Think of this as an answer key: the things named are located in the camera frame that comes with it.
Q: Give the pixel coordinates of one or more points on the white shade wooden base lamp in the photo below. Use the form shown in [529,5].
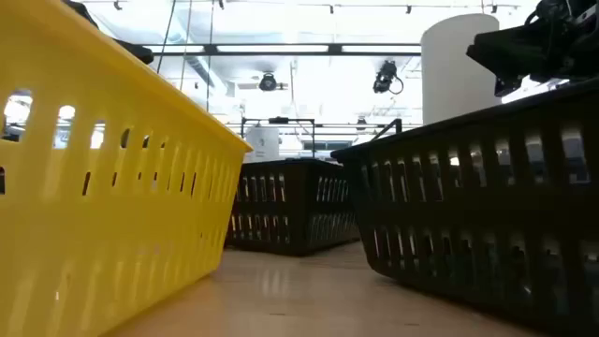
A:
[458,70]

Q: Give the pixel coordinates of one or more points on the yellow slotted plastic basket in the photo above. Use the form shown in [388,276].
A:
[117,224]

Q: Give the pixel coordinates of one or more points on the black ceiling track bar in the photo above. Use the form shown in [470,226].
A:
[290,54]

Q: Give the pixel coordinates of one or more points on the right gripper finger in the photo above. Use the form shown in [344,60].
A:
[519,54]
[507,86]

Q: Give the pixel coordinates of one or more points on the black slotted plastic basket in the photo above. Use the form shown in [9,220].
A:
[468,224]
[299,206]

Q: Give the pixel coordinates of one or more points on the white cylindrical container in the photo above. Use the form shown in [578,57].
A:
[262,142]

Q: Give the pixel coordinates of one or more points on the black ceiling spotlight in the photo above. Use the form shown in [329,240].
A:
[267,83]
[384,77]

